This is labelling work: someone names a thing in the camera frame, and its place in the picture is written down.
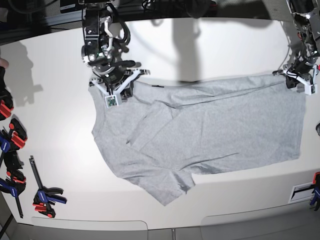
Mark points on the blue clamp lower left edge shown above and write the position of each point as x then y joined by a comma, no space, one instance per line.
15,182

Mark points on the black hand-held controller device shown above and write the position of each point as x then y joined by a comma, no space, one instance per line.
3,85

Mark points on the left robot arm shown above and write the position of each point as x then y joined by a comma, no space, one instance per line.
306,19

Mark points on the blue red clamp left edge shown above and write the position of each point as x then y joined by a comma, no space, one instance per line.
10,142

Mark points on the red black clamp upper left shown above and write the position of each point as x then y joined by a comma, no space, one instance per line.
6,107

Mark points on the white label with black bar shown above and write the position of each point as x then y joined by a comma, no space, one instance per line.
301,192

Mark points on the dark round object right edge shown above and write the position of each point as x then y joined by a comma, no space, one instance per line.
317,128

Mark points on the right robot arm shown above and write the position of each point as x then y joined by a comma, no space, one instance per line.
105,36

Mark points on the blue red clamp edge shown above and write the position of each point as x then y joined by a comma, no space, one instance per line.
316,191
10,142

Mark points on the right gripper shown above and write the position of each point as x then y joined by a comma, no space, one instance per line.
103,67

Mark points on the blue red clamp right edge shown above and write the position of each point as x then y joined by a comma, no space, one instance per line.
316,191

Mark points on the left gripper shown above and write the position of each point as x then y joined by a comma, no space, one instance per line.
302,69

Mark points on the grey T-shirt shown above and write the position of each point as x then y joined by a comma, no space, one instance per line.
161,136

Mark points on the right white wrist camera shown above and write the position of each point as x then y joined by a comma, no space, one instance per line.
111,100

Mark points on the person hand at left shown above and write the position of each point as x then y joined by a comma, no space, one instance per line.
4,63

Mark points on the bar clamp on table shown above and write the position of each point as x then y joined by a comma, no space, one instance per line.
45,197

